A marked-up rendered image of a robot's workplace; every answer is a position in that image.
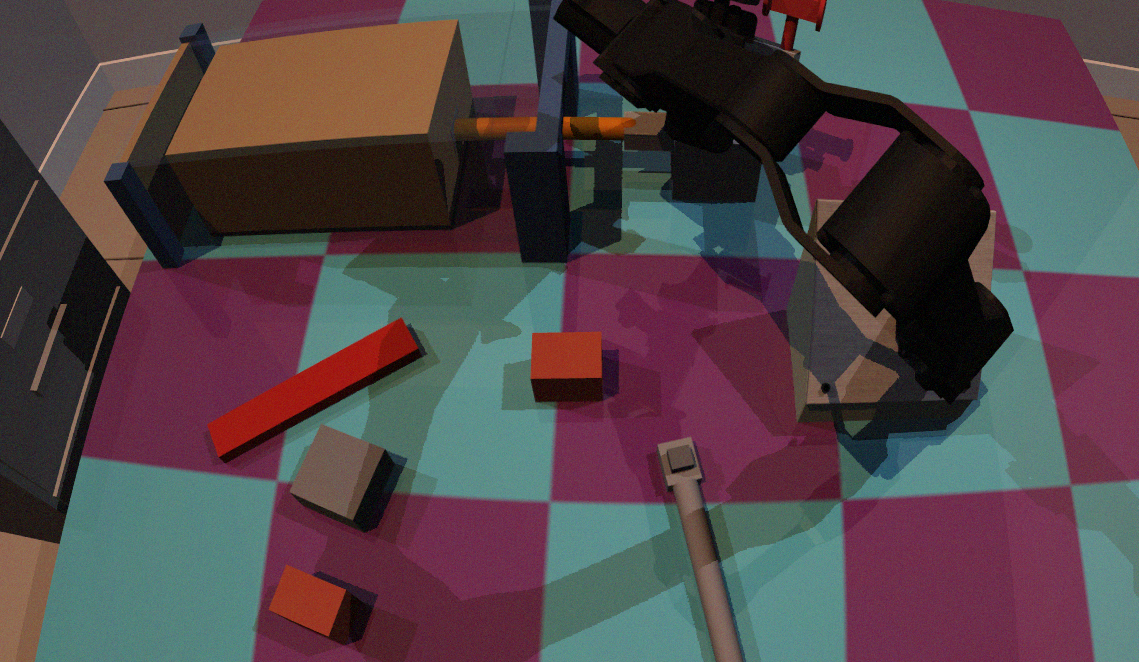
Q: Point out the orange box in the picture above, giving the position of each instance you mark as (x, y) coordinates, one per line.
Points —
(317, 605)
(567, 367)

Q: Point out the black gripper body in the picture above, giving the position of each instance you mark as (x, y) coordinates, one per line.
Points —
(714, 138)

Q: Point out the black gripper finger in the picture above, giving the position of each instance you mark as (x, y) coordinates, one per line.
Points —
(747, 25)

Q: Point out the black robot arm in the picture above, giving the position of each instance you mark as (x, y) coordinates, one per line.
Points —
(902, 238)

